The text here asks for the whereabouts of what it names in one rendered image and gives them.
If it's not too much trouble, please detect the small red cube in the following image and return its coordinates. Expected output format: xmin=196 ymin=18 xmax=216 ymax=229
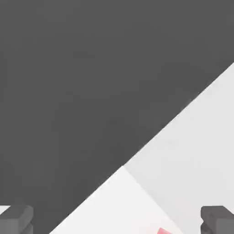
xmin=157 ymin=227 xmax=173 ymax=234

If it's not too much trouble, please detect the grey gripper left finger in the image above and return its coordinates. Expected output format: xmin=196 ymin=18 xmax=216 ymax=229
xmin=0 ymin=205 xmax=34 ymax=234

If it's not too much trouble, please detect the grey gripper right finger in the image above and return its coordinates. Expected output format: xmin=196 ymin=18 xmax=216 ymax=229
xmin=200 ymin=205 xmax=234 ymax=234

